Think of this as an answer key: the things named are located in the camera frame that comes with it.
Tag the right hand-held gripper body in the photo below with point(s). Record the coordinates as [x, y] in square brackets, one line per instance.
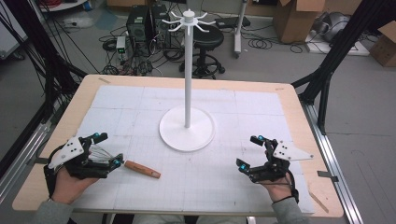
[286, 151]

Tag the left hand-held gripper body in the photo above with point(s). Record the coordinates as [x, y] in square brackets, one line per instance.
[71, 148]

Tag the white hook stand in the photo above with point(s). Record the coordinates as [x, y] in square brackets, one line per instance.
[187, 77]

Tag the person's left hand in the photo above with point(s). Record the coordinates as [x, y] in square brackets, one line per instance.
[67, 188]

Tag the person's right hand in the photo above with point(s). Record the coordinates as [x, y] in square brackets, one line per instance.
[280, 191]

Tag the white grid mat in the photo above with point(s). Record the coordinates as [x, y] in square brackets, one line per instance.
[218, 186]

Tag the black table clamp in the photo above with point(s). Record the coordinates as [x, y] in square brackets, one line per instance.
[327, 175]

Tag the strip of brown tape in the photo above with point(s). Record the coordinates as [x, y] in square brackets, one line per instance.
[318, 201]

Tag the small grey electronic box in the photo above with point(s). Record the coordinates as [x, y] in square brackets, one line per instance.
[121, 43]

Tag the white pole stand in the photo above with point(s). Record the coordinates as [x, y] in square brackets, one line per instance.
[238, 31]

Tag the black round stool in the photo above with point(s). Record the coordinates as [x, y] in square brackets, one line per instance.
[208, 39]

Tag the black computer tower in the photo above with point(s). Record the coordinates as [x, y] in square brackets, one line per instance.
[138, 26]
[160, 21]

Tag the large open cardboard box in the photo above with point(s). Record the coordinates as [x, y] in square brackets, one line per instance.
[295, 25]

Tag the flat black device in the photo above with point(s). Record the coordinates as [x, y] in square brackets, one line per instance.
[232, 21]

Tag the grey round appliance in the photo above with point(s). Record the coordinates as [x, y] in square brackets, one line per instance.
[333, 26]

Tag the small cardboard box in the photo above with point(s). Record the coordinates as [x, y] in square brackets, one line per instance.
[386, 46]

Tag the aluminium rail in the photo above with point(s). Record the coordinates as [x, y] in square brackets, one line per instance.
[334, 161]
[21, 155]

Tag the black metal frame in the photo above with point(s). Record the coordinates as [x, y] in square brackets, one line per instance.
[339, 49]
[46, 71]

